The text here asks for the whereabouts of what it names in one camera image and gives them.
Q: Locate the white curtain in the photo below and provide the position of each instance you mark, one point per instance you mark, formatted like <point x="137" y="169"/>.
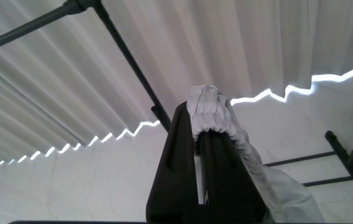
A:
<point x="213" y="40"/>

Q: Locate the pale grey shorts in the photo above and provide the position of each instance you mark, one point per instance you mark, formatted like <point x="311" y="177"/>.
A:
<point x="209" y="109"/>

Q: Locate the black clothes rack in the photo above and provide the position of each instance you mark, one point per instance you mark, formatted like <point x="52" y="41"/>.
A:
<point x="133" y="65"/>

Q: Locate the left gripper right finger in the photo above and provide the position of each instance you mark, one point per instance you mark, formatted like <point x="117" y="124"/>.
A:
<point x="226" y="180"/>

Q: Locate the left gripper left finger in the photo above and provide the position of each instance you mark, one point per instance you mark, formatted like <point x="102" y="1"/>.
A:
<point x="173" y="174"/>

